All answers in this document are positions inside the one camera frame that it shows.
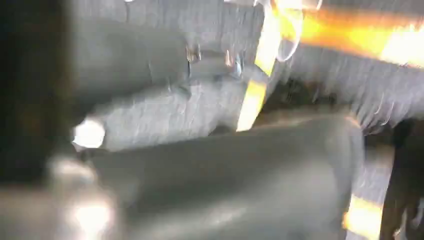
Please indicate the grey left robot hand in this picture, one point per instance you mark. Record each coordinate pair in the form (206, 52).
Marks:
(215, 179)

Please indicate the yellow floor mat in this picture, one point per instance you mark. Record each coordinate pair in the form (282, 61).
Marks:
(357, 33)

